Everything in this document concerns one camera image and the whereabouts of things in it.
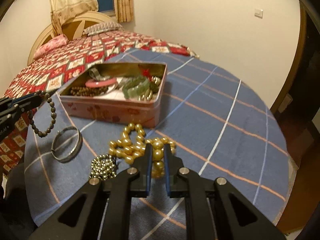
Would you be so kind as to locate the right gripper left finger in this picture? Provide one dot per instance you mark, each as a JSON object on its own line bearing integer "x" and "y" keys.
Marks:
{"x": 100, "y": 209}

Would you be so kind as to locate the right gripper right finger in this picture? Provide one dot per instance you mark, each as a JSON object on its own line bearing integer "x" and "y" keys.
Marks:
{"x": 214, "y": 209}

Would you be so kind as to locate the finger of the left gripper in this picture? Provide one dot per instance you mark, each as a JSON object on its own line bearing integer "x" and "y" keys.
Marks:
{"x": 34, "y": 99}
{"x": 19, "y": 110}

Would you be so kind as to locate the silver metal bangle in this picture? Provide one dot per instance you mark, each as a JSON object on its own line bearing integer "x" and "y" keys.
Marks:
{"x": 75, "y": 150}

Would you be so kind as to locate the red knotted cord pendant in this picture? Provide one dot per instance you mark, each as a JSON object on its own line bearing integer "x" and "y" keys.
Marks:
{"x": 145, "y": 72}

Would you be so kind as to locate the silver watch band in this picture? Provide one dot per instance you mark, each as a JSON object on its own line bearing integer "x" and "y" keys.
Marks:
{"x": 96, "y": 76}

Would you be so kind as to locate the red patchwork bedspread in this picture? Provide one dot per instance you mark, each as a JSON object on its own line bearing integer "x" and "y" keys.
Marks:
{"x": 60, "y": 65}

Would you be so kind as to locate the pink floral pillow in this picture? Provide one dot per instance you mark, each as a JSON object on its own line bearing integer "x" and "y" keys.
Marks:
{"x": 56, "y": 42}

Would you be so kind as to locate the printed paper booklet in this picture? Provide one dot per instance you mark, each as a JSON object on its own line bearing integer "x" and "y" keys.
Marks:
{"x": 114, "y": 91}

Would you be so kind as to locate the cream wooden headboard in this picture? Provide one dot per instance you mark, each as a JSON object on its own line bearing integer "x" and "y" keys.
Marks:
{"x": 73, "y": 29}

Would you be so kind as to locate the striped pillow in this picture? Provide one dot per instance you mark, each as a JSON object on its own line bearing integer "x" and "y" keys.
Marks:
{"x": 102, "y": 28}

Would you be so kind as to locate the pink metal tin box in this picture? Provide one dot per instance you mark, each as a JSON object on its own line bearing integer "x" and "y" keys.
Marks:
{"x": 81, "y": 98}

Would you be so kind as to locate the left beige curtain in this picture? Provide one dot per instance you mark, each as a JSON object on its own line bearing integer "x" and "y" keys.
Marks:
{"x": 64, "y": 10}

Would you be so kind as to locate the beige curtain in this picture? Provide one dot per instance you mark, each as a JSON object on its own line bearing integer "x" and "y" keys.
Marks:
{"x": 123, "y": 10}
{"x": 64, "y": 10}

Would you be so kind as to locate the right beige curtain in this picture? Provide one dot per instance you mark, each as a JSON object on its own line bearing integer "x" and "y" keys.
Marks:
{"x": 123, "y": 10}

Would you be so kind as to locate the white wall switch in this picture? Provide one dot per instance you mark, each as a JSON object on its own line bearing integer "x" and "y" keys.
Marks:
{"x": 258, "y": 13}

